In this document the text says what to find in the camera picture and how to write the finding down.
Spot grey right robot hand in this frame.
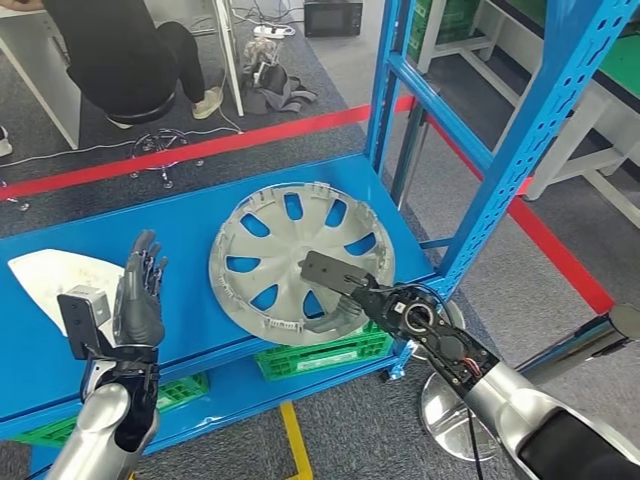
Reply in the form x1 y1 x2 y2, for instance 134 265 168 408
305 296 364 337

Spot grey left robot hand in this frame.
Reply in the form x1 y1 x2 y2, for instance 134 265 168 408
112 229 169 348

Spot silver wheel hubcap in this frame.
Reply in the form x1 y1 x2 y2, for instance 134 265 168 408
208 182 396 348

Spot blue metal shelf rack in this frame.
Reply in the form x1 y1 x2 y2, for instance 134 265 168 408
0 0 640 480

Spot white plastic cover part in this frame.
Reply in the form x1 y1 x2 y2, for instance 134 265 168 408
7 248 126 339

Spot green plastic crate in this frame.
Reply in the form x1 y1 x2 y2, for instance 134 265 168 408
10 370 211 448
254 321 396 384

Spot yellow floor tape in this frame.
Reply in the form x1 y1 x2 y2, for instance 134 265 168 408
279 402 315 480

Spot chrome chair base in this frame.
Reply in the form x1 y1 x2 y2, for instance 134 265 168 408
0 178 30 213
130 129 206 190

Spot chrome stanchion with red head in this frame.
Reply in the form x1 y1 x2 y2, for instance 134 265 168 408
408 299 467 364

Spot black round stool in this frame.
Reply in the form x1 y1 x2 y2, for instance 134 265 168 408
106 92 177 128

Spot dark bag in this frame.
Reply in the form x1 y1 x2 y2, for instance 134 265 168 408
242 62 318 115

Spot seated person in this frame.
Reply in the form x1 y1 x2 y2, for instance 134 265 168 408
0 0 224 124

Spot crumpled patterned bag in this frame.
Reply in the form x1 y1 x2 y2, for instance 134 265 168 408
243 36 281 71

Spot white power strip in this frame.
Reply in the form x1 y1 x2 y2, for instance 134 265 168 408
253 24 296 39

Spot black microwave oven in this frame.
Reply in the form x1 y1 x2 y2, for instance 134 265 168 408
303 0 364 38

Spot stacked green crates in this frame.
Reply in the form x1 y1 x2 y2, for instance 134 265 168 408
407 0 481 64

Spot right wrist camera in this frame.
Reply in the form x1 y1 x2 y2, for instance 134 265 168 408
298 250 378 299

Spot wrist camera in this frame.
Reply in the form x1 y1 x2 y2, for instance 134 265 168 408
298 250 378 299
56 284 118 362

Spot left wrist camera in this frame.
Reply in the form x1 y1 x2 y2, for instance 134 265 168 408
56 284 118 362

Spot dark stanchion post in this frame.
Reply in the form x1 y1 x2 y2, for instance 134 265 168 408
389 105 430 208

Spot chrome stanchion post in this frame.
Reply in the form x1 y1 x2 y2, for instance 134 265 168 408
419 303 640 463

